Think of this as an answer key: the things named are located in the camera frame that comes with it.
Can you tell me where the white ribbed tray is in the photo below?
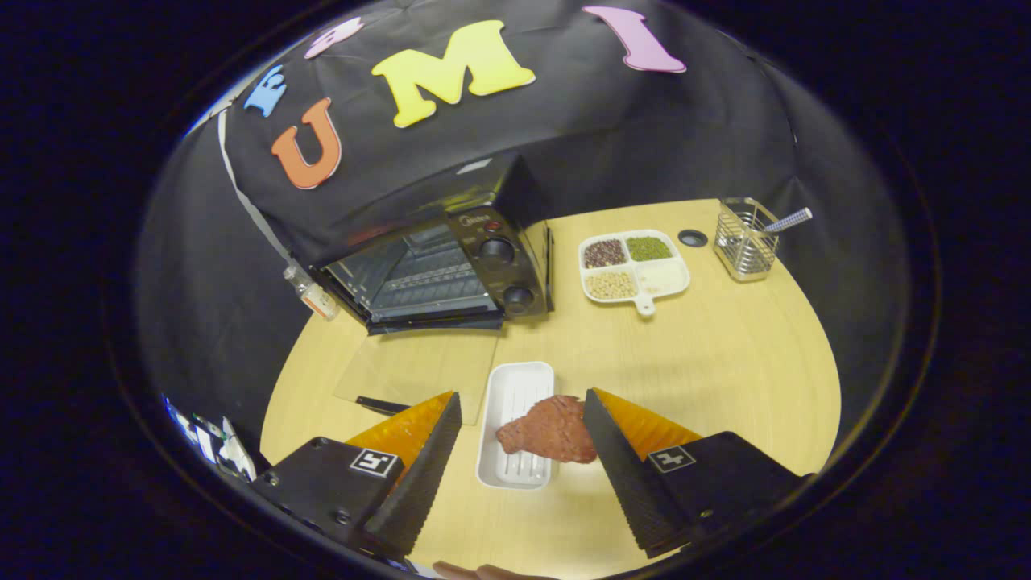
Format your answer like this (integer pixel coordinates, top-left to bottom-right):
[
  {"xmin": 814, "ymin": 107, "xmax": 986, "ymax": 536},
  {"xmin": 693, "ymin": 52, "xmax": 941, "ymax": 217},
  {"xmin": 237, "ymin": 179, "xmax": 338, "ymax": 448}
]
[{"xmin": 476, "ymin": 361, "xmax": 556, "ymax": 491}]

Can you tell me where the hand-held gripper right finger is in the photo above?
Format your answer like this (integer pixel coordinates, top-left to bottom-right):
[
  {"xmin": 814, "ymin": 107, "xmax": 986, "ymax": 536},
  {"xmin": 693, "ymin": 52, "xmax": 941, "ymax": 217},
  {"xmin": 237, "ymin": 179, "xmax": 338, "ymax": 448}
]
[{"xmin": 582, "ymin": 387, "xmax": 813, "ymax": 559}]

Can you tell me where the metal wire utensil holder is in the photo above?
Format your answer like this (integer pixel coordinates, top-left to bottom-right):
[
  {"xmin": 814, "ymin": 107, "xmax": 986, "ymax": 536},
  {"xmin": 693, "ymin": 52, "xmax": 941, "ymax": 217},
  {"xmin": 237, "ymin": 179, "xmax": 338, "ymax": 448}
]
[{"xmin": 713, "ymin": 197, "xmax": 780, "ymax": 283}]

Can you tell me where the white power cable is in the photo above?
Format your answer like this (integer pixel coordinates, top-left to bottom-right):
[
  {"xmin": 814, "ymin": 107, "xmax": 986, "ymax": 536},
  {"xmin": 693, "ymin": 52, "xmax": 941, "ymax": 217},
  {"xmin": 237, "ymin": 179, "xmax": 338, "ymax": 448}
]
[{"xmin": 216, "ymin": 109, "xmax": 341, "ymax": 321}]

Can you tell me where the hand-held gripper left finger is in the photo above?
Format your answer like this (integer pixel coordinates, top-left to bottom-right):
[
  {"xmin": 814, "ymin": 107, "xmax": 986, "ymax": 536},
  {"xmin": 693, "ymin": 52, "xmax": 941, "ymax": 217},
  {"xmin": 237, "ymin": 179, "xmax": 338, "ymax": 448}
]
[{"xmin": 251, "ymin": 391, "xmax": 464, "ymax": 562}]

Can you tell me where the brown meat piece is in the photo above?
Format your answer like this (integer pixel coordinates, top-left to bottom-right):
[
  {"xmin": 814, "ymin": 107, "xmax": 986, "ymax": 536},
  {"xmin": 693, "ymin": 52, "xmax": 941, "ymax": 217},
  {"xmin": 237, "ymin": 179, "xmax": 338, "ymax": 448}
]
[{"xmin": 495, "ymin": 395, "xmax": 598, "ymax": 465}]

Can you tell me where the pale printed bag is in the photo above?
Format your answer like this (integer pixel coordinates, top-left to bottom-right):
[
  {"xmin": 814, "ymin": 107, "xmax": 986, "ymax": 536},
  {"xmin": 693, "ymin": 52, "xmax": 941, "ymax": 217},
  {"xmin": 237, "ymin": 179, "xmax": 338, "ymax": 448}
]
[{"xmin": 164, "ymin": 393, "xmax": 259, "ymax": 483}]

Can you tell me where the checkered handle utensil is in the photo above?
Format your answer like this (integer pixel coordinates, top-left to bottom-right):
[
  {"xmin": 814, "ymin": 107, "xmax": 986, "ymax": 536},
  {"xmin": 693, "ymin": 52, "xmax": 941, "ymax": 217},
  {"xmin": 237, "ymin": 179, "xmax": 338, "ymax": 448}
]
[{"xmin": 760, "ymin": 207, "xmax": 814, "ymax": 236}]

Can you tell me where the white divided plate with beans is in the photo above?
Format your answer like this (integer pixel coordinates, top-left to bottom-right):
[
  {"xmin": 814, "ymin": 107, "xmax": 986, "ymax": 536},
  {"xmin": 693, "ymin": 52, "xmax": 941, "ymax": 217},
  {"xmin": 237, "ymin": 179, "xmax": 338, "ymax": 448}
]
[{"xmin": 578, "ymin": 229, "xmax": 692, "ymax": 317}]

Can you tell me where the black toaster oven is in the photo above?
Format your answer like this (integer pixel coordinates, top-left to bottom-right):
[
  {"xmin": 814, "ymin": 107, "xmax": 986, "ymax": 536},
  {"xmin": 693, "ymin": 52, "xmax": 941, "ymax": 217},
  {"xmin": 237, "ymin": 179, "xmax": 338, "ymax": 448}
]
[{"xmin": 310, "ymin": 153, "xmax": 557, "ymax": 425}]

